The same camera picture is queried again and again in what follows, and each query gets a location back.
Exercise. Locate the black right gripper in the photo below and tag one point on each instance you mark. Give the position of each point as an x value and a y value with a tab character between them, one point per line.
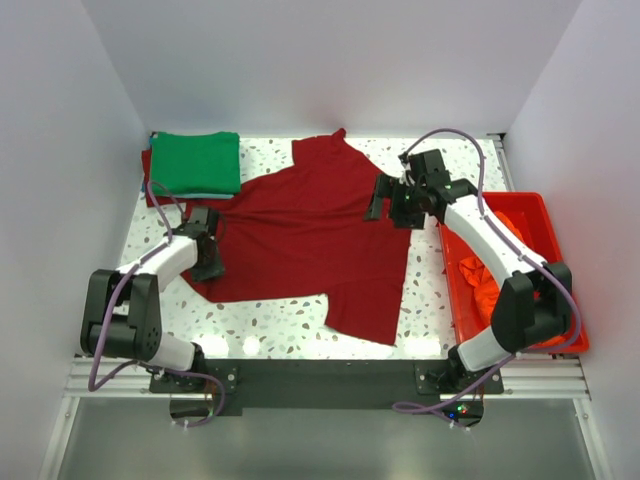
392	201

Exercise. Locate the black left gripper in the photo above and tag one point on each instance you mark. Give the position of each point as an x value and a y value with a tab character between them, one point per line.
210	257

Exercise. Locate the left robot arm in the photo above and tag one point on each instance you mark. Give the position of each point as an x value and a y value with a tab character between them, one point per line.
122	324

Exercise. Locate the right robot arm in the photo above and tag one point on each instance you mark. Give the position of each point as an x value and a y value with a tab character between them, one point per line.
534	302

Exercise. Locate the folded green t shirt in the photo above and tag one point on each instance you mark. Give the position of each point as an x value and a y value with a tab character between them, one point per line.
195	162

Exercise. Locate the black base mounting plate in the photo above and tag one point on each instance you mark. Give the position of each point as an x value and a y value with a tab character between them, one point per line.
229	387

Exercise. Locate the crumpled orange t shirt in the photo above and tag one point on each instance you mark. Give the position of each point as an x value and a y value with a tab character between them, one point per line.
483	290

